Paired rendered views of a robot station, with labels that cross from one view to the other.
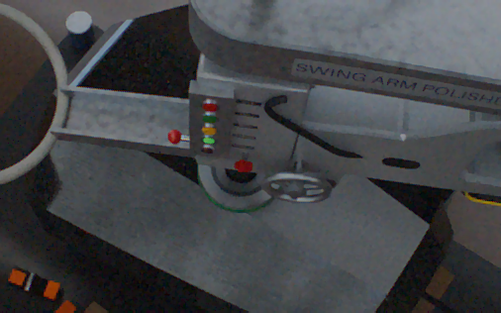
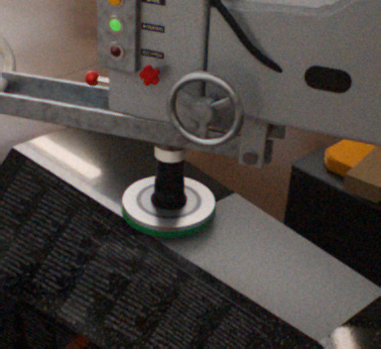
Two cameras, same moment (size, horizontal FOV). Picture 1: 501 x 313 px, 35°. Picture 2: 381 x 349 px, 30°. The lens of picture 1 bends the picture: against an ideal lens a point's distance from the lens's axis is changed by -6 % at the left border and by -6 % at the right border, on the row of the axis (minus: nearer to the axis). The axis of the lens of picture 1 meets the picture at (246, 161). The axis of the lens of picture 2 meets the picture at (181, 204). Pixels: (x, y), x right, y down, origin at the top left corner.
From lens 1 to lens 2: 1.25 m
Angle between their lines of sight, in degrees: 35
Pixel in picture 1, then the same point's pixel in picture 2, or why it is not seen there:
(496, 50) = not seen: outside the picture
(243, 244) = (153, 281)
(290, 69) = not seen: outside the picture
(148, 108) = (82, 102)
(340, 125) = (253, 2)
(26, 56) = not seen: hidden behind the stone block
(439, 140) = (368, 6)
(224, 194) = (143, 213)
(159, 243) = (65, 288)
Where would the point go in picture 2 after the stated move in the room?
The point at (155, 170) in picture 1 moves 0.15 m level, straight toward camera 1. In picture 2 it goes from (81, 205) to (68, 243)
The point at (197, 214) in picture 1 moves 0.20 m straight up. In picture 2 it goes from (112, 250) to (111, 176)
